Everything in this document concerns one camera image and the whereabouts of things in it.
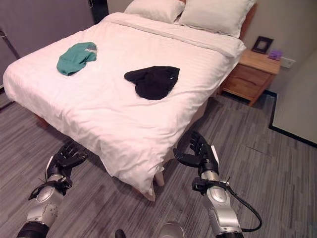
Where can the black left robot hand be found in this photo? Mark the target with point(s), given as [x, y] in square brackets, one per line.
[65, 156]

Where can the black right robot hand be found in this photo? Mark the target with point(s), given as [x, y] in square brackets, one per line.
[199, 151]

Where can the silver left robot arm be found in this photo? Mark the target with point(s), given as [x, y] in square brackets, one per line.
[42, 198]

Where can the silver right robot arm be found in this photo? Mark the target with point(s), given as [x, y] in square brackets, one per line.
[218, 200]

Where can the black garment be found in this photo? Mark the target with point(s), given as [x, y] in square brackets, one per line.
[153, 81]

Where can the silver robot body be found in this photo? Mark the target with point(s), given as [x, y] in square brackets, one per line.
[171, 230]

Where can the white duvet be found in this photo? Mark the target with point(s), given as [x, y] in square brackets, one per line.
[119, 81]

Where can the wooden nightstand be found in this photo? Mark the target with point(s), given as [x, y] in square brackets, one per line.
[250, 74]

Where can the green garment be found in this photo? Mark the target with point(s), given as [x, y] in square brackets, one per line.
[75, 58]

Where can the small purple box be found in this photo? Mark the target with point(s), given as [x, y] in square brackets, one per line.
[275, 54]

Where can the black stand pole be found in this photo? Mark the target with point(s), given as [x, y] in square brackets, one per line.
[8, 41]

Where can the white pillow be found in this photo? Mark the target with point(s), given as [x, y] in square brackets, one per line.
[214, 15]
[154, 8]

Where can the black picture frame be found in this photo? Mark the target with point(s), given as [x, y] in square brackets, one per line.
[262, 44]

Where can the white wall socket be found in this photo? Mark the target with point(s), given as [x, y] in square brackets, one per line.
[287, 62]

